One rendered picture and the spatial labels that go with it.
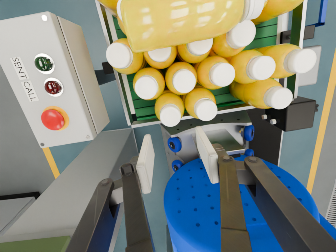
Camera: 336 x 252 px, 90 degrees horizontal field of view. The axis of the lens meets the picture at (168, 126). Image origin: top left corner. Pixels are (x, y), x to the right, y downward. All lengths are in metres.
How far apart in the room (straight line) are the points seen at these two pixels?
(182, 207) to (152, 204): 1.60
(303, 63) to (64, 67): 0.39
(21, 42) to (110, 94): 1.15
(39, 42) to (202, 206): 0.38
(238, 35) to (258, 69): 0.07
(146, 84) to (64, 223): 0.62
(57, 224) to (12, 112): 1.29
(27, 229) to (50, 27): 0.71
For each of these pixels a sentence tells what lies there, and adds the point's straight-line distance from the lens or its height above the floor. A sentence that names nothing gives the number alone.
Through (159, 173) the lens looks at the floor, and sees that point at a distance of 1.70.
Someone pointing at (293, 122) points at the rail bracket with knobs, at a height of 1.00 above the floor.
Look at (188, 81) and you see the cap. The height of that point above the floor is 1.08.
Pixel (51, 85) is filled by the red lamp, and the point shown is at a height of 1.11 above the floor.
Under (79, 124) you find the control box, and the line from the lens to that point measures 0.33.
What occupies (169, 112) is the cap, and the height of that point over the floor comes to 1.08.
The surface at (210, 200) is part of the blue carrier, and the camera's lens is 0.37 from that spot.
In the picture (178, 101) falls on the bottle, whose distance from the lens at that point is 0.34.
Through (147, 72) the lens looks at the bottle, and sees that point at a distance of 0.33.
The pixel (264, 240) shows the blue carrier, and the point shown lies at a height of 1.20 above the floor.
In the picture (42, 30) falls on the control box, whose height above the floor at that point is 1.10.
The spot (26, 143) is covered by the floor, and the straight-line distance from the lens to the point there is 1.97.
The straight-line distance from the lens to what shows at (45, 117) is 0.34.
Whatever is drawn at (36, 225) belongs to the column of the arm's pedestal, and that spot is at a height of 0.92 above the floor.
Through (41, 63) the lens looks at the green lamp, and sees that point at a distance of 0.32.
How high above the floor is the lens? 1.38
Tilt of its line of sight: 70 degrees down
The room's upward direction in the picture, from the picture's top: 177 degrees clockwise
